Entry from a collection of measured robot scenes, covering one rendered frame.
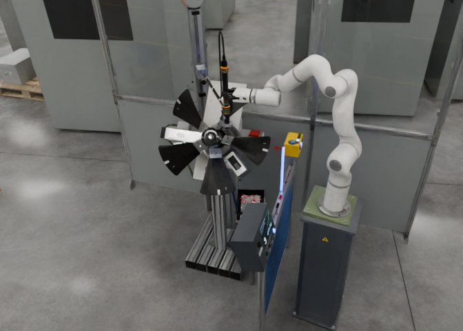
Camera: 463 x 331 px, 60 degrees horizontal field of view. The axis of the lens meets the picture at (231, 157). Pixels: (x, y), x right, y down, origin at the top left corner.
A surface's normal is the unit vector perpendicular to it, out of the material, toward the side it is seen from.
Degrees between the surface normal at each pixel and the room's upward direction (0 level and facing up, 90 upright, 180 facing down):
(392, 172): 90
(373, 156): 90
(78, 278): 0
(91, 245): 0
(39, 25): 90
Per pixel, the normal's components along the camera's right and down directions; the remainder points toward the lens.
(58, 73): -0.16, 0.57
